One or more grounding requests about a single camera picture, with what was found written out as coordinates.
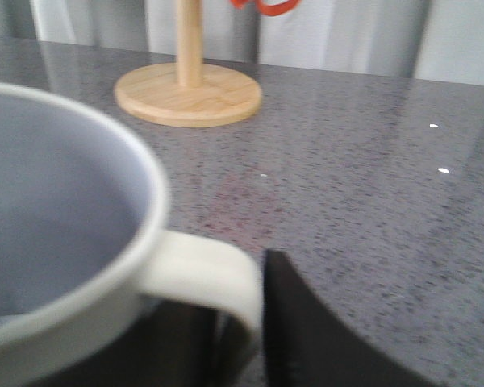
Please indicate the cream HOME mug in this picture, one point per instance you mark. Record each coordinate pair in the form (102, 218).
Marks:
(84, 250)

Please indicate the orange enamel mug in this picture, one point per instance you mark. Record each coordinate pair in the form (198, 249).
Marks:
(267, 9)

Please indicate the grey white curtain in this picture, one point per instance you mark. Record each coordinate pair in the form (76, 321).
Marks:
(431, 40)

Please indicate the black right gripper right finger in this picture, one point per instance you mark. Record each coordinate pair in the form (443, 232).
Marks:
(305, 344)

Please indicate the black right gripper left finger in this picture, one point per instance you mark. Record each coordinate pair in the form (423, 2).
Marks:
(174, 345)

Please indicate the wooden mug tree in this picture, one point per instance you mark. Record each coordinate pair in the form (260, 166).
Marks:
(188, 92)

